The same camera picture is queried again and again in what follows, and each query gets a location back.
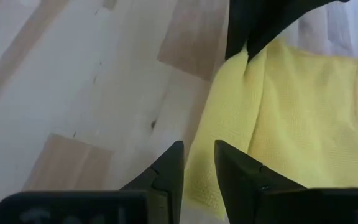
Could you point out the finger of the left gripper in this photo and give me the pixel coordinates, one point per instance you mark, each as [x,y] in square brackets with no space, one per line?
[239,25]
[278,15]

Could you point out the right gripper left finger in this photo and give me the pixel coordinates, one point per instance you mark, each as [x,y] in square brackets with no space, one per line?
[166,186]

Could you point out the yellow microfiber towel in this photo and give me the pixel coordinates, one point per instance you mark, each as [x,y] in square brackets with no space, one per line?
[306,124]

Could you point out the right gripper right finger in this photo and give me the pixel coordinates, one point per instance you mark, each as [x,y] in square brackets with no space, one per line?
[241,186]

